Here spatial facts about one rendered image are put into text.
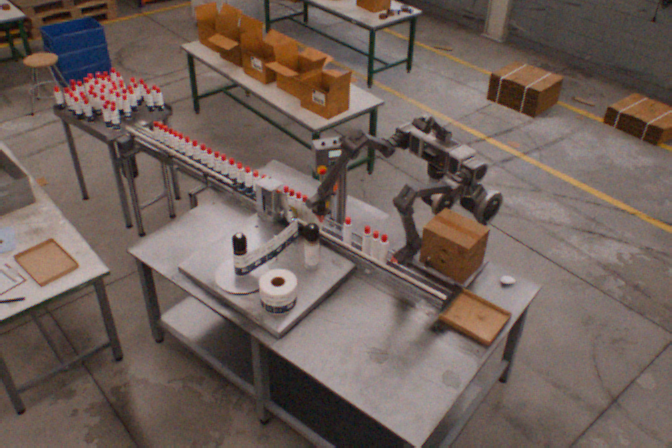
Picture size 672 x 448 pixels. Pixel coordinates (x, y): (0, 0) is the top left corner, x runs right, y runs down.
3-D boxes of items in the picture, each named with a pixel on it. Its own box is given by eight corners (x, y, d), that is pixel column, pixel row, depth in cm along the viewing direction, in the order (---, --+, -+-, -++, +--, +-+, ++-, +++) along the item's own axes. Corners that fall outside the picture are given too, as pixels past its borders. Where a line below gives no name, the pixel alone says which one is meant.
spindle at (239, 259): (231, 274, 357) (227, 236, 340) (242, 266, 362) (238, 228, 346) (242, 281, 352) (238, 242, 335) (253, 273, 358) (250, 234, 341)
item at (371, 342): (126, 251, 383) (125, 249, 382) (274, 161, 467) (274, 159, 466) (418, 452, 279) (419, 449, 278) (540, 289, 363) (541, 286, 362)
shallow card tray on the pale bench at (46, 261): (14, 259, 378) (12, 255, 376) (53, 241, 392) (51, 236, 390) (40, 287, 359) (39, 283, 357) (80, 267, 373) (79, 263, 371)
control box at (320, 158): (311, 167, 377) (311, 140, 366) (338, 163, 381) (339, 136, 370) (316, 176, 369) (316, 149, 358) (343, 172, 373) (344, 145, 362)
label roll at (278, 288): (266, 285, 352) (265, 266, 343) (300, 290, 349) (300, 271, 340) (256, 311, 336) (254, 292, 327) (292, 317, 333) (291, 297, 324)
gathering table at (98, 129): (77, 198, 561) (50, 105, 507) (135, 168, 601) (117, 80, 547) (128, 231, 525) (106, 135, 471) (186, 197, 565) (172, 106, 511)
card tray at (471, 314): (438, 318, 340) (439, 313, 338) (461, 292, 357) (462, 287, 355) (488, 346, 325) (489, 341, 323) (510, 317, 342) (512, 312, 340)
